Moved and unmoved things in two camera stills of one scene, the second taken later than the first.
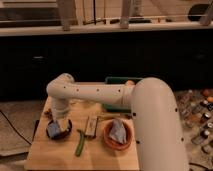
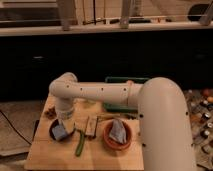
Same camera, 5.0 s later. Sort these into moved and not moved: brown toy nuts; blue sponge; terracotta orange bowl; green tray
Moved: blue sponge
Not moved: terracotta orange bowl; brown toy nuts; green tray
